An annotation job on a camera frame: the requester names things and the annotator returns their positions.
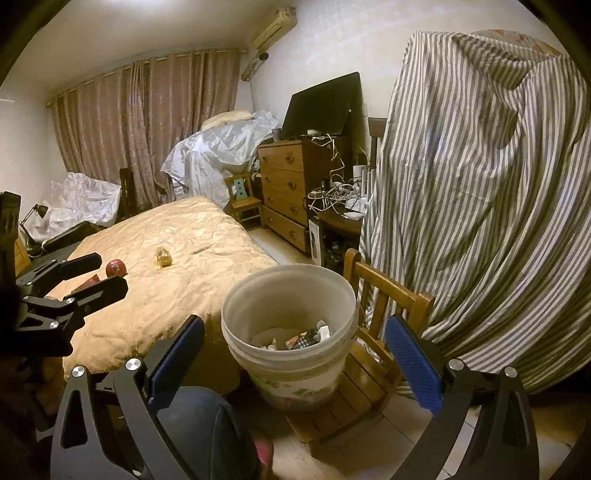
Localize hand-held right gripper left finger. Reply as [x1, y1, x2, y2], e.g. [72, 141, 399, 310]
[50, 315, 206, 480]

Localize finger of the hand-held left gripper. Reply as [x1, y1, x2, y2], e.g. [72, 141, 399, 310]
[65, 276, 129, 324]
[28, 252, 103, 296]

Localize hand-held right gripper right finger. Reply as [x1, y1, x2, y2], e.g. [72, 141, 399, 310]
[385, 315, 541, 480]

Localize white plastic bucket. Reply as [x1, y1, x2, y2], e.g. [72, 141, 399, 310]
[221, 264, 358, 412]

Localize dark checkered packet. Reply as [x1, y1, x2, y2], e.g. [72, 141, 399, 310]
[285, 333, 319, 350]

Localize red flat box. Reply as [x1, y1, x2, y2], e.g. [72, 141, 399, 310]
[71, 273, 103, 291]

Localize small wooden slatted chair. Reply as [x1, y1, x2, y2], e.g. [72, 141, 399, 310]
[286, 248, 435, 446]

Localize black desk lamp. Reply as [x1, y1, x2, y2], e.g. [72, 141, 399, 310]
[18, 203, 49, 257]

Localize clear plastic dust sheet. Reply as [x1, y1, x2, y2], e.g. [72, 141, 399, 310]
[34, 172, 122, 243]
[161, 110, 279, 199]

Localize person's leg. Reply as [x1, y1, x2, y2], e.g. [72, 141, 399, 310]
[159, 387, 259, 480]

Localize dark wooden chair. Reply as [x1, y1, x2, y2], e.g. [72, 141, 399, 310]
[119, 167, 137, 220]

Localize pink slipper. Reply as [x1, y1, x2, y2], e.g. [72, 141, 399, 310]
[254, 438, 275, 480]

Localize brown curtain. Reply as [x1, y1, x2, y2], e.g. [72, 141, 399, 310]
[48, 47, 243, 208]

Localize white carton with picture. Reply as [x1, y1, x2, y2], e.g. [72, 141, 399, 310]
[307, 219, 323, 266]

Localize dark wooden side table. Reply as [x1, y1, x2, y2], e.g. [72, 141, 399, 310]
[318, 208, 365, 268]

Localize small chair with teal back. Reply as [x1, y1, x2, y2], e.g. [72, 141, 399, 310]
[225, 173, 264, 230]

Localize white router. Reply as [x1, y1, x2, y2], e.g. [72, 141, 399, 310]
[353, 164, 375, 195]

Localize grey striped cloth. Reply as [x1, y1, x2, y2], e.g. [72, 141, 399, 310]
[359, 28, 591, 398]

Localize wooden chest of drawers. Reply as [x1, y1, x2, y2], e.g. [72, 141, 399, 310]
[256, 135, 354, 254]

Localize cream pillow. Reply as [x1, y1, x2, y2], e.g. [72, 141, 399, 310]
[201, 110, 254, 130]

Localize black flat television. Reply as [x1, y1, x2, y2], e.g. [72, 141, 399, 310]
[281, 71, 362, 139]

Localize beige air conditioner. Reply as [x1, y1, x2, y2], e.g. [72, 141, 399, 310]
[252, 7, 297, 51]

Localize tangle of white cables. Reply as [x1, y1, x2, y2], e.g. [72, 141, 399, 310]
[307, 131, 370, 213]

